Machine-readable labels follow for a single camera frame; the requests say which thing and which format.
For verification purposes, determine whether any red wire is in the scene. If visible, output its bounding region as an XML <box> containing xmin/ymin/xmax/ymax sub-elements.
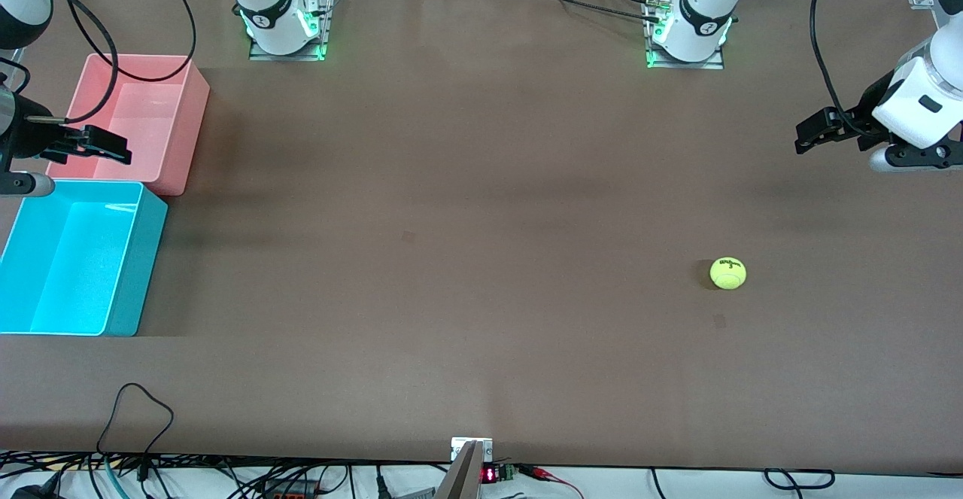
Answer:
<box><xmin>523</xmin><ymin>466</ymin><xmax>585</xmax><ymax>499</ymax></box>

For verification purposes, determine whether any black coiled cable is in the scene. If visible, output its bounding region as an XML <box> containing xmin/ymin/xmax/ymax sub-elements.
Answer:
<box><xmin>764</xmin><ymin>468</ymin><xmax>836</xmax><ymax>490</ymax></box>

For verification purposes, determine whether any yellow-green tennis ball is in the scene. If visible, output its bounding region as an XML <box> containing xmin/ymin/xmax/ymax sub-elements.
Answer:
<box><xmin>709</xmin><ymin>257</ymin><xmax>748</xmax><ymax>291</ymax></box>

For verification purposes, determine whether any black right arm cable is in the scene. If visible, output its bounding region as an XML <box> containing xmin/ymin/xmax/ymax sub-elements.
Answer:
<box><xmin>0</xmin><ymin>0</ymin><xmax>198</xmax><ymax>125</ymax></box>

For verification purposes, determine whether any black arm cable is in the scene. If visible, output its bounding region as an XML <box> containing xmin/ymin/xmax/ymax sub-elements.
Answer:
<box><xmin>0</xmin><ymin>0</ymin><xmax>198</xmax><ymax>125</ymax></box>
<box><xmin>809</xmin><ymin>0</ymin><xmax>866</xmax><ymax>138</ymax></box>

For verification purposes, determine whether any long black tabletop cable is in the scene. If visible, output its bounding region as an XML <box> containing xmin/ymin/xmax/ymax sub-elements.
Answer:
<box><xmin>497</xmin><ymin>0</ymin><xmax>664</xmax><ymax>24</ymax></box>

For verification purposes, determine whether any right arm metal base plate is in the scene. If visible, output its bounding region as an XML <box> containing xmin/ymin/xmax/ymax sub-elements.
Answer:
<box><xmin>248</xmin><ymin>0</ymin><xmax>336</xmax><ymax>62</ymax></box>

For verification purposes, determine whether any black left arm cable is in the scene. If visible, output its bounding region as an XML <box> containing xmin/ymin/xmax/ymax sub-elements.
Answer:
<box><xmin>809</xmin><ymin>0</ymin><xmax>866</xmax><ymax>138</ymax></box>

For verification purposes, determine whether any pink plastic bin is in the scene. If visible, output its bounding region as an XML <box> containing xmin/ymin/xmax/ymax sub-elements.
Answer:
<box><xmin>45</xmin><ymin>53</ymin><xmax>211</xmax><ymax>197</ymax></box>

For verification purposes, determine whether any grey metal bar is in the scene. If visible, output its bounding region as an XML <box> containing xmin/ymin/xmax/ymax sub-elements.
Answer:
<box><xmin>435</xmin><ymin>440</ymin><xmax>485</xmax><ymax>499</ymax></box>

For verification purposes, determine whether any thin black looped cable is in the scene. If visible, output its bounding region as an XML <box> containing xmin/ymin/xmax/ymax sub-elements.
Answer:
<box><xmin>96</xmin><ymin>383</ymin><xmax>175</xmax><ymax>479</ymax></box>

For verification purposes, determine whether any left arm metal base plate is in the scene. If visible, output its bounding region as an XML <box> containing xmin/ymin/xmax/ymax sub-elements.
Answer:
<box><xmin>643</xmin><ymin>0</ymin><xmax>728</xmax><ymax>71</ymax></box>

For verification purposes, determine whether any small metal table bracket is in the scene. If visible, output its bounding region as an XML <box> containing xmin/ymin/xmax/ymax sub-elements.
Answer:
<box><xmin>451</xmin><ymin>437</ymin><xmax>494</xmax><ymax>462</ymax></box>

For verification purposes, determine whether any blue plastic bin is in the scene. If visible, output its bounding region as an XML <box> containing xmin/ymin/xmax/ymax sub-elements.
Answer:
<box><xmin>0</xmin><ymin>180</ymin><xmax>169</xmax><ymax>337</ymax></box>

